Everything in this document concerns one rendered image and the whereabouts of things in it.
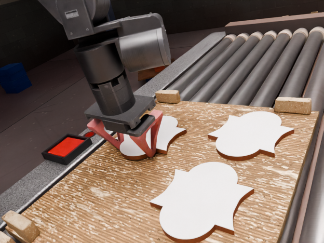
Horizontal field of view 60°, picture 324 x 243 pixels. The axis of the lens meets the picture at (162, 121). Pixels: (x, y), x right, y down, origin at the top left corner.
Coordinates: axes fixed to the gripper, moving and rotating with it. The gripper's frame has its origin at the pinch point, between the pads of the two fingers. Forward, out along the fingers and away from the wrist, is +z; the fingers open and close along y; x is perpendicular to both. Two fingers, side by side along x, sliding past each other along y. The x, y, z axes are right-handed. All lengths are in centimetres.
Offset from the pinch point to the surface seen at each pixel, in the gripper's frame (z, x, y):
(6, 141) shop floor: 112, 57, -262
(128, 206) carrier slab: -0.1, -10.6, 6.7
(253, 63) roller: 8.7, 49.0, 5.0
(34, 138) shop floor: 112, 72, -231
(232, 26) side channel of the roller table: 9, 78, -13
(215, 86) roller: 7.0, 32.6, 0.3
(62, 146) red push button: 2.5, -2.5, -19.3
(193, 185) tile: -0.8, -4.7, 14.1
